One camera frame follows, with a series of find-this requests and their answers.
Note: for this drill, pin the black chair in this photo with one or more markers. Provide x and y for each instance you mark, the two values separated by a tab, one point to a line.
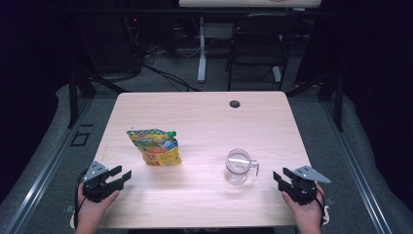
259	45

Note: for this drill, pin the yellow spouted pouch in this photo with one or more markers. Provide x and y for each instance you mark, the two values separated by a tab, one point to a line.
159	149

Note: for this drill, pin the dark computer case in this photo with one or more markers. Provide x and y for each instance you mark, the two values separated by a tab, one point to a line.
107	45

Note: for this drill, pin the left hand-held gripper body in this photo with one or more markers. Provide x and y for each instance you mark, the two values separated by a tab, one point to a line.
95	187

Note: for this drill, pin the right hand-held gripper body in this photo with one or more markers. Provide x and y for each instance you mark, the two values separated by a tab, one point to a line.
305	187

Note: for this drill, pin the grey tape piece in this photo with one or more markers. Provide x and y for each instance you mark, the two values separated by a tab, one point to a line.
69	208
329	201

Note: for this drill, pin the person's right hand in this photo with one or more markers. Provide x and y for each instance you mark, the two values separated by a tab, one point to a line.
308	214

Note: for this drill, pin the aluminium floor rail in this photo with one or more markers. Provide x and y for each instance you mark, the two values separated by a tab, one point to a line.
48	165
354	165

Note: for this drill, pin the white background desk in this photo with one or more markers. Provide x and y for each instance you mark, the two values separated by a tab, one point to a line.
202	48

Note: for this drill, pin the pale rectangular box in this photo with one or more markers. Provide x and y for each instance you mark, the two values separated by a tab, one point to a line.
219	31

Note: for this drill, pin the black metal stand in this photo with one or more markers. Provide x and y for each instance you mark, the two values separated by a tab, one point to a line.
73	97
338	104

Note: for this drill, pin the person's left hand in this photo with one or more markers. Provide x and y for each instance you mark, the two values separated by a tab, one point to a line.
92	211

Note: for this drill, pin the clear glass jar with lid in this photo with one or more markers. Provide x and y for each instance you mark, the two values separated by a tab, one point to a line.
237	169

